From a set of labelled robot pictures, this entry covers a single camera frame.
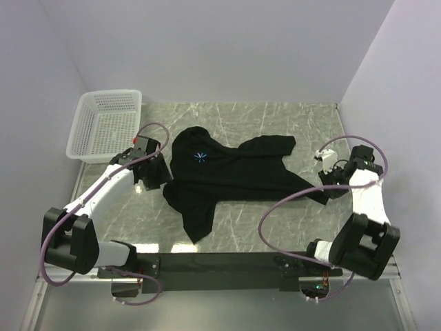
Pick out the black t shirt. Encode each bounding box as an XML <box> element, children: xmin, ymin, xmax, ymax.
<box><xmin>163</xmin><ymin>126</ymin><xmax>312</xmax><ymax>243</ymax></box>

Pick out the white plastic basket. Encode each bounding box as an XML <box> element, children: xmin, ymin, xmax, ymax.
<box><xmin>65</xmin><ymin>89</ymin><xmax>142</xmax><ymax>164</ymax></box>

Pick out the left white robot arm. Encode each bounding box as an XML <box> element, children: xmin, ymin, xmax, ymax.
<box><xmin>40</xmin><ymin>136</ymin><xmax>171</xmax><ymax>277</ymax></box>

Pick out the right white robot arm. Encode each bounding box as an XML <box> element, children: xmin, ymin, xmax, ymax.
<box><xmin>302</xmin><ymin>145</ymin><xmax>400</xmax><ymax>280</ymax></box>

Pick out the black base beam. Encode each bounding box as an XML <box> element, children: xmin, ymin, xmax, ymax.
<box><xmin>97</xmin><ymin>250</ymin><xmax>345</xmax><ymax>294</ymax></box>

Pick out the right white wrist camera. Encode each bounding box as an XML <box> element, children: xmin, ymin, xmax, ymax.
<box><xmin>315</xmin><ymin>149</ymin><xmax>338</xmax><ymax>174</ymax></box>

